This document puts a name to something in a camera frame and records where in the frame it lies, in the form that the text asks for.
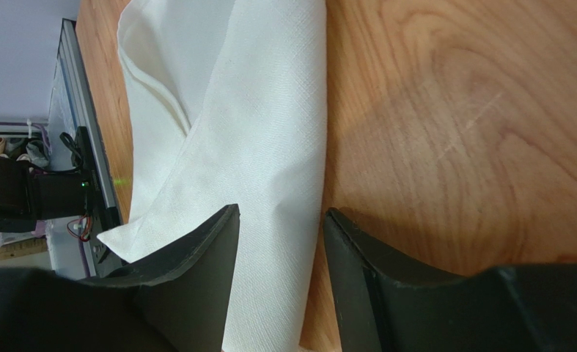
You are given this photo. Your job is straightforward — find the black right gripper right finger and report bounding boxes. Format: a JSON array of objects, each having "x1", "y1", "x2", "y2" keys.
[{"x1": 323, "y1": 208, "x2": 513, "y2": 351}]

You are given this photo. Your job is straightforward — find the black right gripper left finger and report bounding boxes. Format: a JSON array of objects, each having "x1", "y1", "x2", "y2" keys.
[{"x1": 73, "y1": 205, "x2": 240, "y2": 351}]

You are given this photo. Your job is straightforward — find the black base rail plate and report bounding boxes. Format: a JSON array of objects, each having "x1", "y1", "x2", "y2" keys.
[{"x1": 58, "y1": 19, "x2": 125, "y2": 277}]

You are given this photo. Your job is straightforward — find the white cloth napkin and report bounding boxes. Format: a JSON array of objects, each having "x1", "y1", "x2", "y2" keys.
[{"x1": 100, "y1": 1, "x2": 327, "y2": 351}]

